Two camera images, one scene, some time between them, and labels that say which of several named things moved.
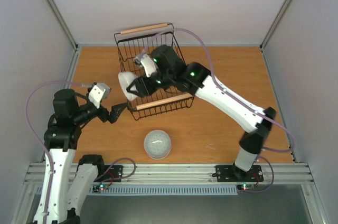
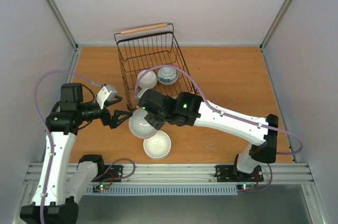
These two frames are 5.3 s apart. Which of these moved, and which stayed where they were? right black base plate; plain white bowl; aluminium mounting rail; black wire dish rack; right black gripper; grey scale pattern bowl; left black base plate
Moved: grey scale pattern bowl; right black gripper; plain white bowl
Stayed: right black base plate; aluminium mounting rail; left black base plate; black wire dish rack
